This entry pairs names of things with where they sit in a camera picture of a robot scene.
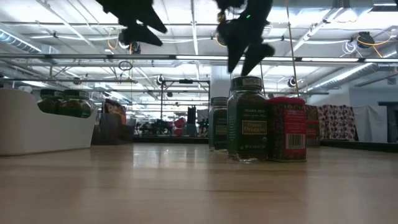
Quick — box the white plastic bin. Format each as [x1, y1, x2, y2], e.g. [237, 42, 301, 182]
[0, 86, 99, 156]

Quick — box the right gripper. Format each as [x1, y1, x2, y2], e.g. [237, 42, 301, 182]
[214, 0, 276, 77]

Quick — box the distant black station frame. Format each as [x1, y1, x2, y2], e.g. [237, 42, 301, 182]
[160, 78, 211, 138]

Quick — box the green-lid oregano jar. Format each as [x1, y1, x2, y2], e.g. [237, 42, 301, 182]
[58, 89, 93, 119]
[226, 76, 270, 163]
[36, 88, 65, 115]
[208, 96, 229, 152]

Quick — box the orange taco seasoning packet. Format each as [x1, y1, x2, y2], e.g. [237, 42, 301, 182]
[103, 98, 127, 125]

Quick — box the long ceiling light bar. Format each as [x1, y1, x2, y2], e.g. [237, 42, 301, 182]
[0, 53, 398, 63]

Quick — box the hanging black cable loop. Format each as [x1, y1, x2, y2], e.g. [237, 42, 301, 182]
[118, 60, 134, 72]

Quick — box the dark cabinet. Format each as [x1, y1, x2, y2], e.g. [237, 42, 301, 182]
[377, 101, 398, 144]

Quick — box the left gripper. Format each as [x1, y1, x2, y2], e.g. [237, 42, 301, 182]
[95, 0, 168, 47]

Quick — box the floral patterned cloth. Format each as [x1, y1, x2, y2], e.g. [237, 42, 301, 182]
[317, 104, 359, 142]

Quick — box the red spice tin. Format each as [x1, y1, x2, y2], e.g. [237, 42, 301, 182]
[267, 96, 308, 163]
[304, 104, 321, 147]

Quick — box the narrow dark grey bin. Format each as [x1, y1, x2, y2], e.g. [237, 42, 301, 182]
[90, 110, 136, 146]

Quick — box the white sheet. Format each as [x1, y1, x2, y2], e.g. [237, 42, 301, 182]
[353, 105, 389, 143]

